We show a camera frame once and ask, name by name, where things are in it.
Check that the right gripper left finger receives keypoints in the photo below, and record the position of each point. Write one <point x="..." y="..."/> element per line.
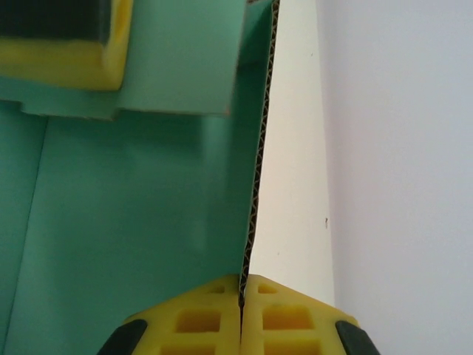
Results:
<point x="199" y="318"/>

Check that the green cardboard box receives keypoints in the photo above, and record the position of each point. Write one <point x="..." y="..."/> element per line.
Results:
<point x="129" y="203"/>

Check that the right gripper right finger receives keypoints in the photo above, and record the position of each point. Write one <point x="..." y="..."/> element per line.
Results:
<point x="288" y="318"/>

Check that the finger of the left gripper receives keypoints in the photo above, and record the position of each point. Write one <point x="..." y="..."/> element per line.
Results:
<point x="55" y="55"/>

